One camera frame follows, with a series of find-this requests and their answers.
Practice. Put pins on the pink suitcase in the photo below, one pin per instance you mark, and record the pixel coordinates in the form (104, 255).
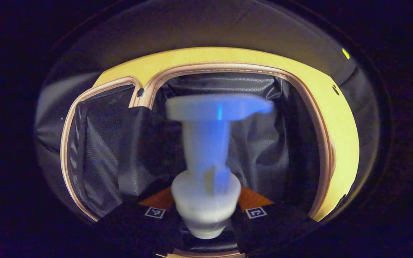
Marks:
(271, 136)

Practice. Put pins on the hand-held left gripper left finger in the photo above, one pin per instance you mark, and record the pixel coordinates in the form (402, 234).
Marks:
(134, 225)

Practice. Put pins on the white pump bottle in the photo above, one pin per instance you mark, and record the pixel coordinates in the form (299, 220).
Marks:
(204, 154)

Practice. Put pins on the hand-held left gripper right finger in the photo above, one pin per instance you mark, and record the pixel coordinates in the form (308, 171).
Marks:
(274, 225)

